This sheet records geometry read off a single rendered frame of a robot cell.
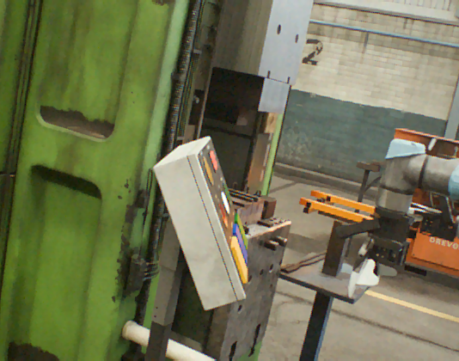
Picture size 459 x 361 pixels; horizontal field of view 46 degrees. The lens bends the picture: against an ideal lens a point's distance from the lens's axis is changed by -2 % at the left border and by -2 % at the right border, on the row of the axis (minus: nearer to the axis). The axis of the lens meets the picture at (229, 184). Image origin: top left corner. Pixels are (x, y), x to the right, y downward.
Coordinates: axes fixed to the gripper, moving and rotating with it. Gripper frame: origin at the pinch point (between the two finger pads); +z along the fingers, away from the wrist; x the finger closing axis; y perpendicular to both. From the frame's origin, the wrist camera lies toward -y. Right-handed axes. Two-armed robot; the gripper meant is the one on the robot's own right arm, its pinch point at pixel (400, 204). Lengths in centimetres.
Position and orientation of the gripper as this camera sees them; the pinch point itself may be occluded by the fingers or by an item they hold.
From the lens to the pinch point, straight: 192.7
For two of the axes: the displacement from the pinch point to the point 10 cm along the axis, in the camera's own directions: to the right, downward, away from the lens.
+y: -2.0, 9.6, 1.8
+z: -8.6, -2.6, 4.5
